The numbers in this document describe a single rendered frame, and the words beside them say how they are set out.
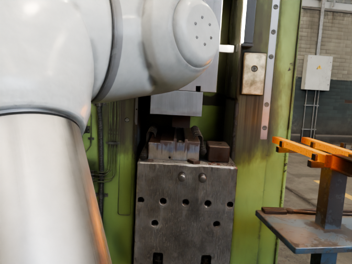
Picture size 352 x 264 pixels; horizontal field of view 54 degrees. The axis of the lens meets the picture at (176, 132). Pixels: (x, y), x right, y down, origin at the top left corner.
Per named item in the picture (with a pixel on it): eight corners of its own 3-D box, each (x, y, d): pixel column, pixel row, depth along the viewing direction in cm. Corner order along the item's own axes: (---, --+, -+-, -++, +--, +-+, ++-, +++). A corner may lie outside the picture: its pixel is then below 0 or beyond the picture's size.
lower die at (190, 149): (198, 161, 137) (199, 140, 136) (147, 158, 137) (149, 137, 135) (193, 142, 178) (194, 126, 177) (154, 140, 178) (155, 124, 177)
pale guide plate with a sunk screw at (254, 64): (263, 95, 145) (266, 53, 143) (241, 94, 145) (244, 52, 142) (261, 95, 147) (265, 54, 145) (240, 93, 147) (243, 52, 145)
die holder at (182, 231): (229, 276, 137) (238, 166, 131) (132, 272, 137) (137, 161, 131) (213, 220, 193) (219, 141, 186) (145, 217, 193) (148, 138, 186)
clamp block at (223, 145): (229, 163, 137) (230, 146, 136) (207, 162, 137) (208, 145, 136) (224, 156, 149) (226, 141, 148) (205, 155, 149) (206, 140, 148)
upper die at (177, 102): (201, 116, 134) (202, 91, 133) (150, 113, 134) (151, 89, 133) (195, 108, 176) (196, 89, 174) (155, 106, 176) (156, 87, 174)
